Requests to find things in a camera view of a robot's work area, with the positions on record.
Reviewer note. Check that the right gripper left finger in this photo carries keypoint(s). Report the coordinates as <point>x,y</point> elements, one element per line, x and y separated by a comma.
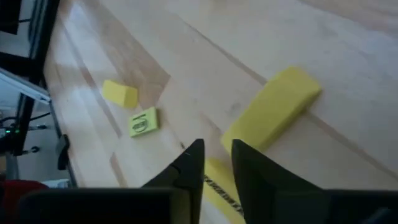
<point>189,171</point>

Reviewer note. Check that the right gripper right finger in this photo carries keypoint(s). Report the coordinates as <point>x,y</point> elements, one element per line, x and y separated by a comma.
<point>255,186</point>

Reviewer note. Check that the yellow eraser black print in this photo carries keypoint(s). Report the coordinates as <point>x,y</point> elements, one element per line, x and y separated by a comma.
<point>219,186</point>

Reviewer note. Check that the green eraser black print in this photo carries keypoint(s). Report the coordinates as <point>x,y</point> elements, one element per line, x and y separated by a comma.
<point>144,123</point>

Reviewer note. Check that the yellow rubber eraser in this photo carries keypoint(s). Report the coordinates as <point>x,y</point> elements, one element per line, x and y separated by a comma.
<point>119,93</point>
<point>273,105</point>

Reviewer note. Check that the red plastic basket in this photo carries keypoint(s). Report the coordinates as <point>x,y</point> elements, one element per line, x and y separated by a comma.
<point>12,194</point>

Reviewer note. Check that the black table edge bracket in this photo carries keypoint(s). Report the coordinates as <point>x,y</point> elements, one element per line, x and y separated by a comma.
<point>62,152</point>

